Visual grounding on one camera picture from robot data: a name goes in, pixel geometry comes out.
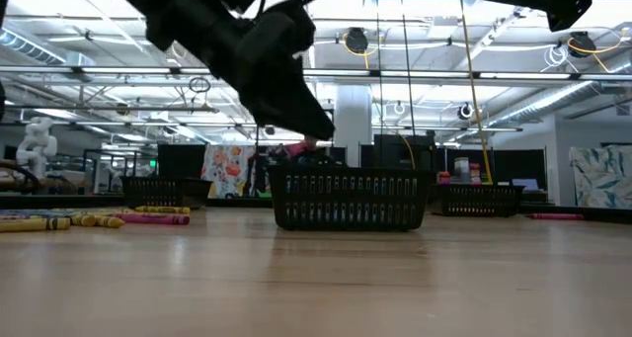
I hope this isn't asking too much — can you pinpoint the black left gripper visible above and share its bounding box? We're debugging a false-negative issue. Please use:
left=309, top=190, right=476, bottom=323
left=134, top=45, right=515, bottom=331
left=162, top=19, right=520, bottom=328
left=196, top=0, right=337, bottom=141

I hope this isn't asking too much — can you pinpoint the black plastic mesh basket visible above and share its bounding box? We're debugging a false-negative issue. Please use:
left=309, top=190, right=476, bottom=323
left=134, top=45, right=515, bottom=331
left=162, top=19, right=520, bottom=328
left=434, top=182, right=526, bottom=218
left=120, top=176, right=214, bottom=210
left=266, top=163, right=438, bottom=232

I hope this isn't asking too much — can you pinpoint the magenta crayon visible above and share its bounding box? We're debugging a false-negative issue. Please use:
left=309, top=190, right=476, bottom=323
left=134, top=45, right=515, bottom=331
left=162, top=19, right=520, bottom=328
left=528, top=212, right=586, bottom=221
left=116, top=212, right=192, bottom=226

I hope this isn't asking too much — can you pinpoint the colourful patchwork quilt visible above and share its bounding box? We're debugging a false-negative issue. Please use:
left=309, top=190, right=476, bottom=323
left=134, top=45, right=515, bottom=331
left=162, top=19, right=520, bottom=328
left=283, top=139, right=321, bottom=160

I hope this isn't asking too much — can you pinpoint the white building column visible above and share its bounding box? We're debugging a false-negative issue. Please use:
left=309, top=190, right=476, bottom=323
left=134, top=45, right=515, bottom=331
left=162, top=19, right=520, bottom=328
left=334, top=83, right=374, bottom=168

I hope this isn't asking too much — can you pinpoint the floral patterned cloth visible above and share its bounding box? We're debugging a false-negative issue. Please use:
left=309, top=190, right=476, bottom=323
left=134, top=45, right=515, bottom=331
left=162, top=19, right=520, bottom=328
left=200, top=144, right=258, bottom=199

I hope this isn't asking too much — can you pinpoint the long ceiling light bar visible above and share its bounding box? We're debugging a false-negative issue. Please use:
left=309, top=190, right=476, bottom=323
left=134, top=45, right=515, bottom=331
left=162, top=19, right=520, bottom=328
left=0, top=63, right=632, bottom=83

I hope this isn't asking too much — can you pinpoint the blue white patterned cloth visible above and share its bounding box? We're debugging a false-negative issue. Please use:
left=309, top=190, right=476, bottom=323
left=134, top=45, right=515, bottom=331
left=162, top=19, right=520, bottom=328
left=567, top=143, right=632, bottom=210

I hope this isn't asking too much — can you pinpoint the open laptop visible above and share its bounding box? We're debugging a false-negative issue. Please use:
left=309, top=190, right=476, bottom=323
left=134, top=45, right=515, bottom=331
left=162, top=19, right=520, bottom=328
left=511, top=177, right=542, bottom=193

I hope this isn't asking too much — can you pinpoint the stack of coloured boxes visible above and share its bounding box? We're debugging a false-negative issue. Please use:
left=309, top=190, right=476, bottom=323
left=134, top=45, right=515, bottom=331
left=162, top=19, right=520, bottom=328
left=437, top=156, right=483, bottom=186

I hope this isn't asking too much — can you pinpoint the black hanging cable ring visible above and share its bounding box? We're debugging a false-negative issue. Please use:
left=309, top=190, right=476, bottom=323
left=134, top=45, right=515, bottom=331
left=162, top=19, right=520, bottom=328
left=188, top=75, right=212, bottom=94

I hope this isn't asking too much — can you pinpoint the silver ceiling duct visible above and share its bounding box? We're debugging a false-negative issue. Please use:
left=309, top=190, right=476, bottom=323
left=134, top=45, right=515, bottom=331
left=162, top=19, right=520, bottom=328
left=0, top=25, right=68, bottom=66
left=486, top=62, right=632, bottom=128

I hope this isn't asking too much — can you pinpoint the yellow hanging cable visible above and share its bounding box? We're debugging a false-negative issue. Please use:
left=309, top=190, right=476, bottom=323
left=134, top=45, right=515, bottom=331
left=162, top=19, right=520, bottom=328
left=456, top=0, right=495, bottom=185

